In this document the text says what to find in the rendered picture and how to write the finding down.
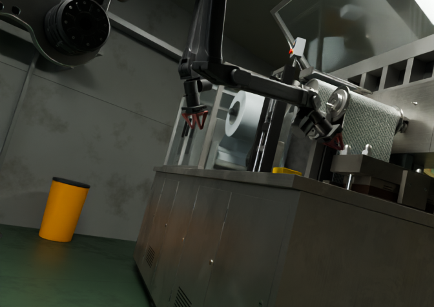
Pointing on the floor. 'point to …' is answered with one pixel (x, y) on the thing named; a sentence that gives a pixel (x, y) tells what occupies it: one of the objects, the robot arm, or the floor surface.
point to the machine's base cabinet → (276, 249)
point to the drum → (62, 209)
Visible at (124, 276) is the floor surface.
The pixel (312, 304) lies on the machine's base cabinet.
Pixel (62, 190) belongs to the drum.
